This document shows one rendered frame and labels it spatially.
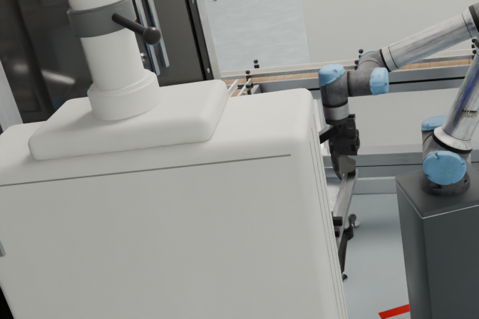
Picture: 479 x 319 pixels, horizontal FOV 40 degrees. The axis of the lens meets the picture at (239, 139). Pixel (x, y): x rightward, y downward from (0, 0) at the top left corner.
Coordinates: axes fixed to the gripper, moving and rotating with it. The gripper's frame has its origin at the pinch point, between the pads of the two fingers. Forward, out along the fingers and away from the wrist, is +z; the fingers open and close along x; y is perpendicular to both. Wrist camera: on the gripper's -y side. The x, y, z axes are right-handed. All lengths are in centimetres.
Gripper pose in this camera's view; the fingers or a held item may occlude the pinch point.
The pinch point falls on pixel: (338, 176)
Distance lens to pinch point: 202.8
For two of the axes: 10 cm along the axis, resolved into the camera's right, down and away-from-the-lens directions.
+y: 9.4, -0.5, -3.4
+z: 1.9, 8.9, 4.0
